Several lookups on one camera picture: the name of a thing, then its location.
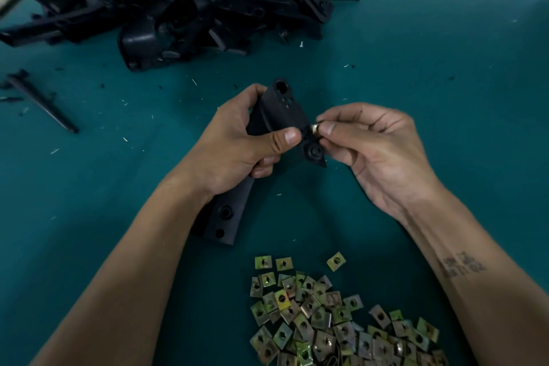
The person's left hand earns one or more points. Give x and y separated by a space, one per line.
227 155

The person's right hand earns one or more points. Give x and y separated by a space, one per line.
386 160

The black plastic bracket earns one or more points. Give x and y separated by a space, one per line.
279 104

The brass clip nut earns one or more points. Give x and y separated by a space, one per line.
314 128

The pile of black plastic brackets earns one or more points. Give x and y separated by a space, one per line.
180 5

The pile of brass clip nuts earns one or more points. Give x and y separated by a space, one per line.
343 318

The person's right forearm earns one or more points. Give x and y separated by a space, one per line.
485 293

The person's left forearm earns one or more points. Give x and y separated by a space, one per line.
111 284

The green table cloth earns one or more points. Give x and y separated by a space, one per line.
463 78

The thin black plastic strip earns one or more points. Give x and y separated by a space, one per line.
41 102

